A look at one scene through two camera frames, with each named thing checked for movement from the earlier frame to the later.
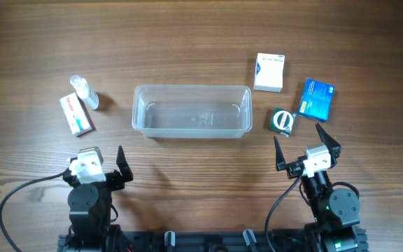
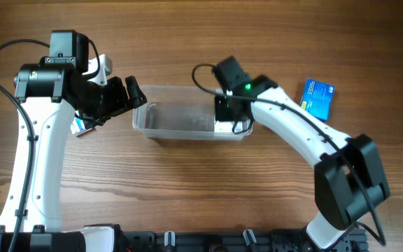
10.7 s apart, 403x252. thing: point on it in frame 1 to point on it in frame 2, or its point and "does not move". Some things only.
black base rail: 278,241 does not move
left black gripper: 111,176 to 118,94
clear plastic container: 192,110 does not move
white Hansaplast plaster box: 269,72 to 227,127
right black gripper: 296,166 to 224,108
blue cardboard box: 316,100 does not move
